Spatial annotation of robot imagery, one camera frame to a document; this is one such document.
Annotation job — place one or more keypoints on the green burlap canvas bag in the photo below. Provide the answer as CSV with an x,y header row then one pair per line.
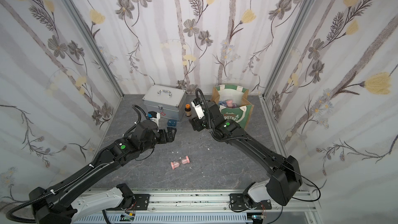
x,y
242,108

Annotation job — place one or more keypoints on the pink hourglass number 15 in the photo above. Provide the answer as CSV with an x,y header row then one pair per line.
x,y
175,164

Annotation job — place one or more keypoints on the pink hourglass pair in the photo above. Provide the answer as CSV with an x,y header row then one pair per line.
x,y
185,160

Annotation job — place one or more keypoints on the teal pill box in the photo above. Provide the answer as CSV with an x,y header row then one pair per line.
x,y
172,123

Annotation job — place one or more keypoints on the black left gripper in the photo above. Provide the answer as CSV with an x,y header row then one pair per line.
x,y
163,135

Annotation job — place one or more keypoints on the silver aluminium case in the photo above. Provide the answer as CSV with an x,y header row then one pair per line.
x,y
168,102

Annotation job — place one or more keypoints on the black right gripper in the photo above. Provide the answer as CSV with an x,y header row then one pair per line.
x,y
199,123

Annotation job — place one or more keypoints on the brown bottle orange cap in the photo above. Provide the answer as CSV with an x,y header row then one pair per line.
x,y
188,110

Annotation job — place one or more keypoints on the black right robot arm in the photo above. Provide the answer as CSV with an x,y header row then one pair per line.
x,y
284,175

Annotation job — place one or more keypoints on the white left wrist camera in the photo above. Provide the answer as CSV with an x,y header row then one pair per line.
x,y
154,116

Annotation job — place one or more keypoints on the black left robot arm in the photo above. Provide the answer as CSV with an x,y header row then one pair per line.
x,y
54,205

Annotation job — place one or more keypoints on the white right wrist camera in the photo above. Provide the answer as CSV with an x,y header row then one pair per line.
x,y
196,104

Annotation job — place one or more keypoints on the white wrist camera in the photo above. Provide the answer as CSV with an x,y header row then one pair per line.
x,y
154,116
196,104

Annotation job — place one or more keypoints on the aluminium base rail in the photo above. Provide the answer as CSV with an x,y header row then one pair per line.
x,y
206,207

